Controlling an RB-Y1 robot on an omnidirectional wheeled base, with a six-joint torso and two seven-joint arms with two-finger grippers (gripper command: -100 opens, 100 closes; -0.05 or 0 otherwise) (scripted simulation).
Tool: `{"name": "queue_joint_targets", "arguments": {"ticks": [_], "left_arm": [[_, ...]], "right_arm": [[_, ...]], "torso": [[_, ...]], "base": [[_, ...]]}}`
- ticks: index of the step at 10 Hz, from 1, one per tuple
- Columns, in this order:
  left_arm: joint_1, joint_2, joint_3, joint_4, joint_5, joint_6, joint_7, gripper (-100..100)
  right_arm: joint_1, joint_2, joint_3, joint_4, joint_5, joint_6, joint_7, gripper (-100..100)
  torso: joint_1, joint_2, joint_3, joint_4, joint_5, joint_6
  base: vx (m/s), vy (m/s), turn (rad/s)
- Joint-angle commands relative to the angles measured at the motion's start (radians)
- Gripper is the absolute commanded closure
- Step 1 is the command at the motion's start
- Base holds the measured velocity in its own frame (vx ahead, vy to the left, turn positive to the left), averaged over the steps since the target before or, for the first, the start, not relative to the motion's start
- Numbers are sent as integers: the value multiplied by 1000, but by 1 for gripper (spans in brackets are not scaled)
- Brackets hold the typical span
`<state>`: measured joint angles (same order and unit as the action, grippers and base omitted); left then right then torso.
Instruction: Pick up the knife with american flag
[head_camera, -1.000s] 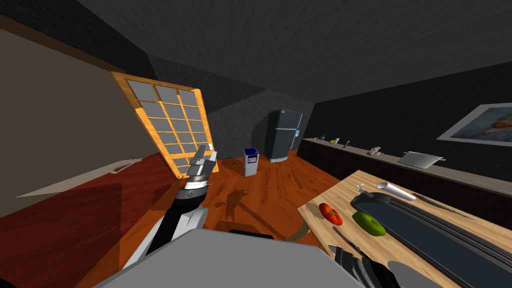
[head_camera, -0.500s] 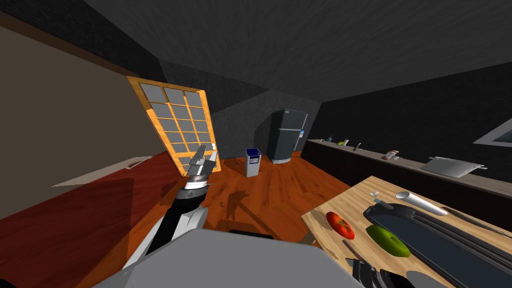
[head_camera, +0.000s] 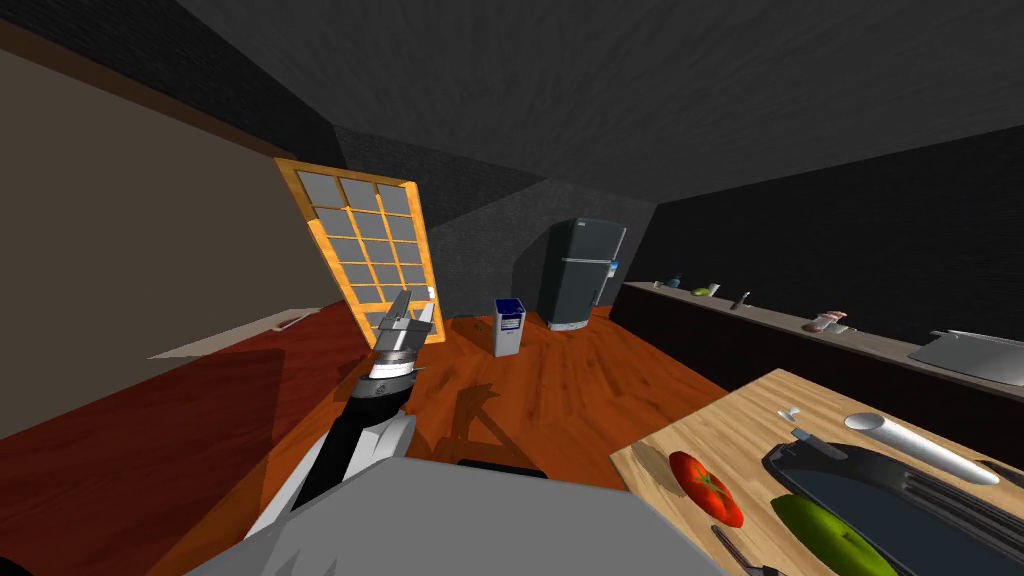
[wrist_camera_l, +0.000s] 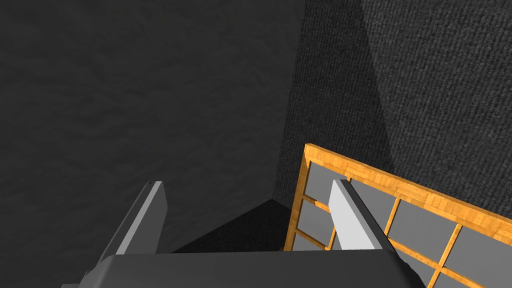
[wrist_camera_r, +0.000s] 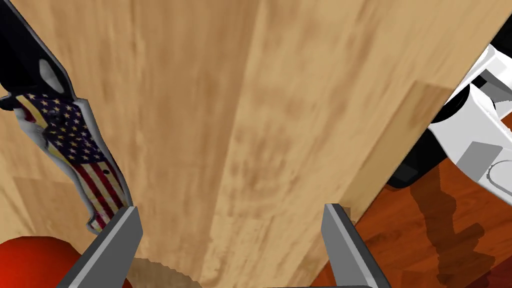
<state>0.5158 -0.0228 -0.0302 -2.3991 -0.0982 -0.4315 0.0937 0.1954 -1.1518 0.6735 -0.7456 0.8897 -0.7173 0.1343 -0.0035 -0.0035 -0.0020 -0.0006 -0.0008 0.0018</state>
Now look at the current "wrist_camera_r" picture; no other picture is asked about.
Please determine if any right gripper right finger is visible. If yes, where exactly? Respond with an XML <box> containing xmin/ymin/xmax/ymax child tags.
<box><xmin>320</xmin><ymin>203</ymin><xmax>391</xmax><ymax>288</ymax></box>

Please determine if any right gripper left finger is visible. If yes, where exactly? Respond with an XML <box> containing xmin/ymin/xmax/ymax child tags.
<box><xmin>55</xmin><ymin>205</ymin><xmax>144</xmax><ymax>288</ymax></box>

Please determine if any red round fruit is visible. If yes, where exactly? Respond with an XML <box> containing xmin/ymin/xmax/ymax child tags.
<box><xmin>0</xmin><ymin>235</ymin><xmax>134</xmax><ymax>288</ymax></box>

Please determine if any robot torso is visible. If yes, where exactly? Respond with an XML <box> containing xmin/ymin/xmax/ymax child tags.
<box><xmin>385</xmin><ymin>24</ymin><xmax>512</xmax><ymax>209</ymax></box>

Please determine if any light wooden table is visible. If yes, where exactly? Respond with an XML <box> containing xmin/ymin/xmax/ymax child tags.
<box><xmin>0</xmin><ymin>0</ymin><xmax>512</xmax><ymax>288</ymax></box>

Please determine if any flag-handled folding knife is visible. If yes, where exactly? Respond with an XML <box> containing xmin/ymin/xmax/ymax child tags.
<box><xmin>0</xmin><ymin>0</ymin><xmax>135</xmax><ymax>235</ymax></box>

